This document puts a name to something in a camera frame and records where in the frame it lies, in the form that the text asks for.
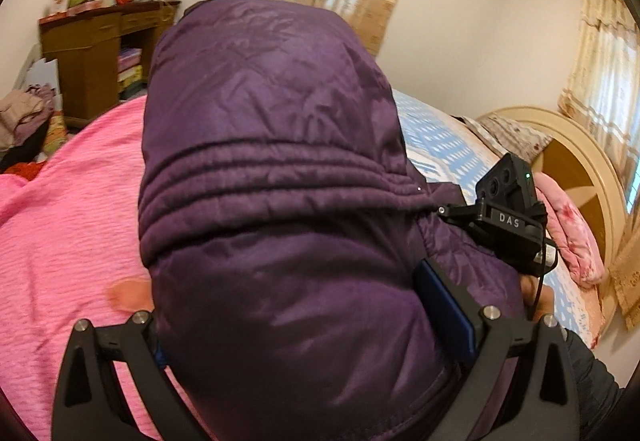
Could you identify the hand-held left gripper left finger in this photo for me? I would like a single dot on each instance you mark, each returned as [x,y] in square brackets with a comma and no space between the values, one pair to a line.
[145,336]

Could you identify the red knitted cloth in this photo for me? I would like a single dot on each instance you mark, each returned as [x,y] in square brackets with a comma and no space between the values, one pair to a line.
[25,169]

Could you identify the cream wooden headboard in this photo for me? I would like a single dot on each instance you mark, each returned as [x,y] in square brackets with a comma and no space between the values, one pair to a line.
[575,171]

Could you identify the person's right forearm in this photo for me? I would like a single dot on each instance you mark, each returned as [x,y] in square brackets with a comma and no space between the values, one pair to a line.
[595,386]

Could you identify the person's right hand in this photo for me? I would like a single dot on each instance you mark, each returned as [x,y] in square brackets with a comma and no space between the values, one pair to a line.
[546,301]

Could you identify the purple padded jacket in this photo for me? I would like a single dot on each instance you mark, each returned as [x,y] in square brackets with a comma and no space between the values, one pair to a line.
[280,171]

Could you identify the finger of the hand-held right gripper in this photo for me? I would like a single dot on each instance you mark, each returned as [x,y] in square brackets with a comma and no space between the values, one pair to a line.
[457,212]

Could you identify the grey patterned pillow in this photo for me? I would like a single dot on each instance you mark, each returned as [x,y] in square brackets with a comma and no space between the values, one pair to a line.
[515,136]

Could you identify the pile of clothes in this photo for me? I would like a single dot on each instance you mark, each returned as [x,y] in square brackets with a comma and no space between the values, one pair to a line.
[20,113]

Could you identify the bed with printed sheet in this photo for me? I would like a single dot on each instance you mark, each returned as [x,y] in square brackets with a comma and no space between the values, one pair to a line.
[75,221]

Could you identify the yellow printed bag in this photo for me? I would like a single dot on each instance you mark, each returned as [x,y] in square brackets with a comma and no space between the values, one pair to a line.
[55,136]

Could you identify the stack of colourful boxes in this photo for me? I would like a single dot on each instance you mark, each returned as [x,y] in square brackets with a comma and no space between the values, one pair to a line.
[130,71]

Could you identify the brown wooden desk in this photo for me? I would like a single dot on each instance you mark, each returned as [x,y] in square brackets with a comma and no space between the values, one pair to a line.
[85,61]

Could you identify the white paper bag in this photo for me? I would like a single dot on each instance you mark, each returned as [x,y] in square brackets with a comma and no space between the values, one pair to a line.
[45,73]

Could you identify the pink folded blanket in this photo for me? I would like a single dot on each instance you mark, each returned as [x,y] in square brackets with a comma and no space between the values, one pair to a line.
[575,231]

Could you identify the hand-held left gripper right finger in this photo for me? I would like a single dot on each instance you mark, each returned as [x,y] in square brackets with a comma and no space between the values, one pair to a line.
[445,306]

